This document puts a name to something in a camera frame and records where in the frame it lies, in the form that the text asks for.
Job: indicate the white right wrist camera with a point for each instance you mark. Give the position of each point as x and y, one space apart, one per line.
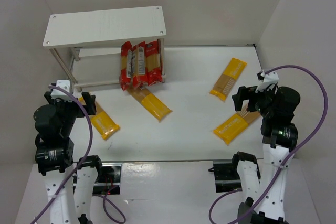
267 81

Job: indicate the red spaghetti bag shelf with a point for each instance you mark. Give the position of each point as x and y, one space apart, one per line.
153 63
139 70

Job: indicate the yellow pasta bag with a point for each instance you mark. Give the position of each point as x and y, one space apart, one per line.
103 123
235 125
150 102
228 78

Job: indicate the red spaghetti bag shelf left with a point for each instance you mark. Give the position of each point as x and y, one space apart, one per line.
139 70

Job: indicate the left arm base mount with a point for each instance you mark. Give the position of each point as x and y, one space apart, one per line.
109 179

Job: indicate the yellow pasta bag far right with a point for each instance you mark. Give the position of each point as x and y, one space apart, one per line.
228 78

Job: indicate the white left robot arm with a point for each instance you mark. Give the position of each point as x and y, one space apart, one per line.
69 186

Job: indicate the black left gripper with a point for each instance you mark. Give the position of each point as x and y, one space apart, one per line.
70 102

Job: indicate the yellow pasta bag left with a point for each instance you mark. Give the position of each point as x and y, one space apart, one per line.
103 123

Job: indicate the red spaghetti bag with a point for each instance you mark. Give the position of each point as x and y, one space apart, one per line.
126 74

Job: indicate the red spaghetti bag shelf right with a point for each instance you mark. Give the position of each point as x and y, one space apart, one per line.
153 63

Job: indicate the yellow pasta bag centre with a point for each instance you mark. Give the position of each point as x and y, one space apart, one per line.
150 102

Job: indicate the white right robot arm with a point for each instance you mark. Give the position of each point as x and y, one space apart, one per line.
264 187

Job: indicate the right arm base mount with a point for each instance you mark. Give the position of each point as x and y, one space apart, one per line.
226 177

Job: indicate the white shelf with metal legs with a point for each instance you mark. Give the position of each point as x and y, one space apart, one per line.
87 45

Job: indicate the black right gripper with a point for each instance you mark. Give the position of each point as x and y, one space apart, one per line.
252 102

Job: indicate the yellow pasta bag near right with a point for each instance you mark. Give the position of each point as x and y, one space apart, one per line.
235 125

